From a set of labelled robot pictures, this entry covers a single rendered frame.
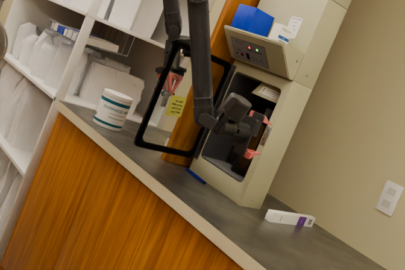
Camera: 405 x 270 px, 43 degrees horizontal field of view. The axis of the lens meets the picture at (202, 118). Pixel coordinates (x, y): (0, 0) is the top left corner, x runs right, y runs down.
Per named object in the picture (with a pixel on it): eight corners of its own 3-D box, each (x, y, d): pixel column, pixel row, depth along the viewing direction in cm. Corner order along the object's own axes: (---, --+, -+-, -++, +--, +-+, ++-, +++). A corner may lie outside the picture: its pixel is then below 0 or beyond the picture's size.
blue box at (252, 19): (248, 35, 197) (257, 13, 196) (265, 40, 189) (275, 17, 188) (229, 26, 190) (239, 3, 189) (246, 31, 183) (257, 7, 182)
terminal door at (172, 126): (192, 158, 202) (232, 63, 198) (132, 146, 180) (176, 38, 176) (191, 158, 203) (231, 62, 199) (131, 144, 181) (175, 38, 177)
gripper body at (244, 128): (261, 121, 156) (244, 115, 151) (248, 152, 157) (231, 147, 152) (247, 114, 161) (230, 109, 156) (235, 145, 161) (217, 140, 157)
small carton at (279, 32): (277, 43, 181) (284, 28, 181) (286, 46, 177) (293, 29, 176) (267, 38, 178) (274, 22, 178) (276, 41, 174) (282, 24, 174)
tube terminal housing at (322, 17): (231, 179, 221) (304, 9, 213) (284, 214, 196) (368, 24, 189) (188, 169, 205) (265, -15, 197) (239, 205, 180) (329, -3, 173)
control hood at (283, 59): (234, 58, 200) (244, 34, 199) (293, 81, 176) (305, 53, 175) (213, 49, 193) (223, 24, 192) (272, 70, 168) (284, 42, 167)
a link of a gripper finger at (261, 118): (281, 121, 161) (261, 114, 155) (272, 143, 161) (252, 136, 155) (266, 115, 166) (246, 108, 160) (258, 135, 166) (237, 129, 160)
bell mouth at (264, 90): (272, 100, 206) (278, 88, 206) (304, 114, 193) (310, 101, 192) (242, 88, 195) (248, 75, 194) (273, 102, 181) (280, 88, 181)
